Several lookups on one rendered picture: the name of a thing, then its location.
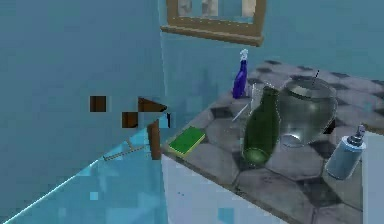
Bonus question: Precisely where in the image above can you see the pale blue spray can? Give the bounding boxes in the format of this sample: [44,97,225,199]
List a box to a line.
[324,124,367,181]

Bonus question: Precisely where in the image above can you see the blue spray bottle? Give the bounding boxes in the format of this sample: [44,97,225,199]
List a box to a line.
[232,48,250,100]

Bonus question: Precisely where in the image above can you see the wooden framed window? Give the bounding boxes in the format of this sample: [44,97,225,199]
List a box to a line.
[160,0,268,48]

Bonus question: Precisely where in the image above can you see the brown wooden chair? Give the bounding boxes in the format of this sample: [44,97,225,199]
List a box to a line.
[89,95,172,161]

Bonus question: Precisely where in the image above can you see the grey round glass vase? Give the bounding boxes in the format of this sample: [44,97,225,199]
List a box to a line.
[277,69,339,148]

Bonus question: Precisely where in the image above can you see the green sponge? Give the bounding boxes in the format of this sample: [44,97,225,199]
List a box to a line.
[167,125,207,158]

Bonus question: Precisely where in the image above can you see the clear drinking glass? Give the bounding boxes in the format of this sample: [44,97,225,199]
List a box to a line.
[249,82,266,113]

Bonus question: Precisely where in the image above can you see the white cabinet with tiled top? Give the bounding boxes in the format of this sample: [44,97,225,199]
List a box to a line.
[161,59,384,224]

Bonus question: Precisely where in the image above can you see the green glass bottle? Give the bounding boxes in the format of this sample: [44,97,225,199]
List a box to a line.
[241,85,282,167]

